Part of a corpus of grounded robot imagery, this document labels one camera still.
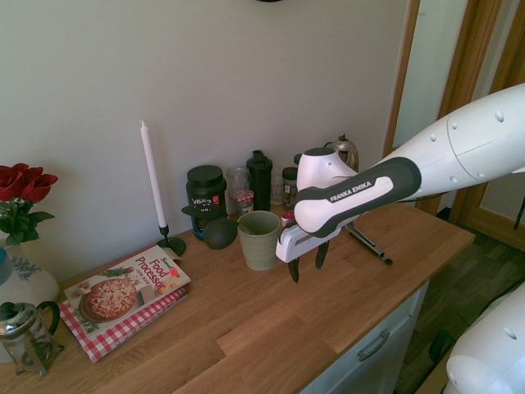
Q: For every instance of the wooden door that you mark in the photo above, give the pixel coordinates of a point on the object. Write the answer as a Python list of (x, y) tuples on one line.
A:
[(467, 41)]

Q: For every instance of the metal tongs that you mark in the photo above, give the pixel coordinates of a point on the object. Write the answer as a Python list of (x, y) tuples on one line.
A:
[(369, 242)]

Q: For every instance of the black protein powder tub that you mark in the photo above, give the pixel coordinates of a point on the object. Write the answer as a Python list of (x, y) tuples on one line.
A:
[(205, 184)]

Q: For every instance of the black candle holder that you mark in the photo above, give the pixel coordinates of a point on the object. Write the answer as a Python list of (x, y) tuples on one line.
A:
[(174, 246)]

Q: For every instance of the wooden door frame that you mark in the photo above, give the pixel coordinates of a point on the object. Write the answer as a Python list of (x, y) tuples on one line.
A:
[(406, 61)]

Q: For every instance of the white cabinet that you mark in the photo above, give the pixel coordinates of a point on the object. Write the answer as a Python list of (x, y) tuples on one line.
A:
[(348, 377)]

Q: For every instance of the red checked book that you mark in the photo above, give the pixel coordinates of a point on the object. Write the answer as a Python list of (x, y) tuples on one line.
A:
[(106, 344)]

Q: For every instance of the tall white candle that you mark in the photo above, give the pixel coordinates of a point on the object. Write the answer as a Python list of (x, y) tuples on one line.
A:
[(153, 180)]

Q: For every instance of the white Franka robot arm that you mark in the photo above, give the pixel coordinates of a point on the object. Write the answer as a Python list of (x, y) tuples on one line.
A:
[(471, 135)]

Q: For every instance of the red rose bouquet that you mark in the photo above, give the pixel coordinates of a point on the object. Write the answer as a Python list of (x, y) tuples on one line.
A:
[(20, 180)]

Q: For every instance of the empty clear glass jar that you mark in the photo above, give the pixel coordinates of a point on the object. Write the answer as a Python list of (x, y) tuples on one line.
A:
[(238, 178)]

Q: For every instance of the black wall clock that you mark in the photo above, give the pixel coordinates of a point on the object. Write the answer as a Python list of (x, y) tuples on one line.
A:
[(268, 1)]

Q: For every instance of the clear glass tumbler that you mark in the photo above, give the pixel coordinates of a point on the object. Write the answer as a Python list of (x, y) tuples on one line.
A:
[(277, 189)]

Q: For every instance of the glass french press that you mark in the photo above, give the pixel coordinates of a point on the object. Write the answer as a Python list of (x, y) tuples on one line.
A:
[(24, 340)]

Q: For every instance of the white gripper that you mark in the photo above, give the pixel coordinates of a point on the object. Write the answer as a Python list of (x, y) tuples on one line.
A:
[(295, 246)]

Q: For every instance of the white vase blue flowers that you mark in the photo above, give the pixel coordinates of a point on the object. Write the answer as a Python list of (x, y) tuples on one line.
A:
[(37, 283)]

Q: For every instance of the spice jar dark lid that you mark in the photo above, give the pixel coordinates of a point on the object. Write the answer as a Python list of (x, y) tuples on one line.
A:
[(289, 184)]

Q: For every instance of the food processor cookbook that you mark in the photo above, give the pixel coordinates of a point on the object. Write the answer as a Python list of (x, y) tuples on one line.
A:
[(123, 287)]

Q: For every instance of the green ribbed utensil holder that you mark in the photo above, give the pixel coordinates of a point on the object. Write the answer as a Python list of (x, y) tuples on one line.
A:
[(258, 250)]

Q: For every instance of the metal kettle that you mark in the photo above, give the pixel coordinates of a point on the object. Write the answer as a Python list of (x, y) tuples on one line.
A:
[(346, 152)]

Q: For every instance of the black shaker bottle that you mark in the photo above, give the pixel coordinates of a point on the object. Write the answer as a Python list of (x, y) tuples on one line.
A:
[(260, 184)]

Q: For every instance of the jar with red checked lid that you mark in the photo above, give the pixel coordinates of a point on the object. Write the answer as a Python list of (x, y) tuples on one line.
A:
[(242, 196)]

